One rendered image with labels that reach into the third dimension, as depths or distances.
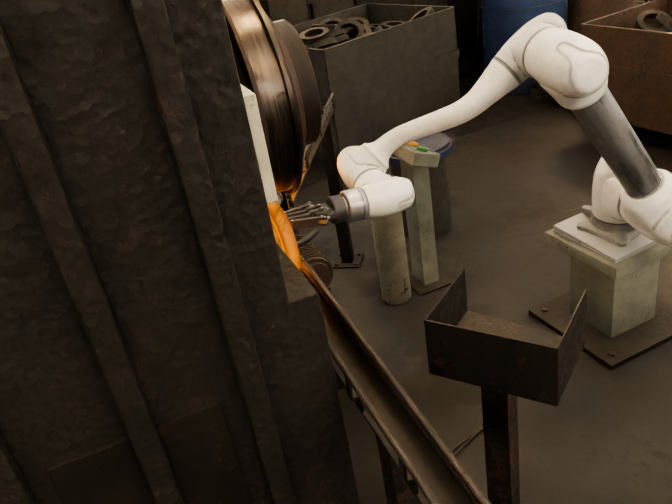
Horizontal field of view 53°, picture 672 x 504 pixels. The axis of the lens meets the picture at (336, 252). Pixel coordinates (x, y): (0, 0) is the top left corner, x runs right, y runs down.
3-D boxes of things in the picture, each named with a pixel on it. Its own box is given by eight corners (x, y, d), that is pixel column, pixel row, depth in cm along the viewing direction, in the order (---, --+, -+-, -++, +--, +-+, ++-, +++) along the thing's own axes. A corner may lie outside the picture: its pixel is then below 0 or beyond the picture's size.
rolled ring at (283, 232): (267, 191, 170) (254, 195, 169) (292, 216, 154) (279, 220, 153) (281, 254, 179) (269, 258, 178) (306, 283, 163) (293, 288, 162)
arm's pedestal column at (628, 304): (610, 277, 260) (614, 205, 245) (700, 325, 227) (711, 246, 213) (528, 314, 248) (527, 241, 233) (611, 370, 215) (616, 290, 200)
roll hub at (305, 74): (310, 163, 146) (286, 32, 132) (270, 131, 169) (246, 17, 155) (333, 156, 147) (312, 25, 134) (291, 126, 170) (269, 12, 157)
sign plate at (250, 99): (267, 204, 109) (242, 96, 100) (226, 159, 130) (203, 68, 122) (280, 200, 109) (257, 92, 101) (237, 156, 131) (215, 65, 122)
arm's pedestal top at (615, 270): (614, 212, 241) (615, 203, 239) (691, 245, 215) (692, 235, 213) (544, 241, 231) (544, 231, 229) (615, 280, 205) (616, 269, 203)
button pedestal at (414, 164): (423, 299, 267) (408, 155, 237) (395, 274, 287) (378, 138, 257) (458, 286, 271) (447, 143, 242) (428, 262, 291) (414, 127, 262)
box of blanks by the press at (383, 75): (342, 179, 386) (321, 44, 349) (266, 152, 447) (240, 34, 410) (464, 123, 436) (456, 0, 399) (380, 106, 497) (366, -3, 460)
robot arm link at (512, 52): (484, 49, 178) (508, 61, 167) (534, -4, 175) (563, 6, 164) (510, 81, 185) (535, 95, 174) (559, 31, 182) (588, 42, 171)
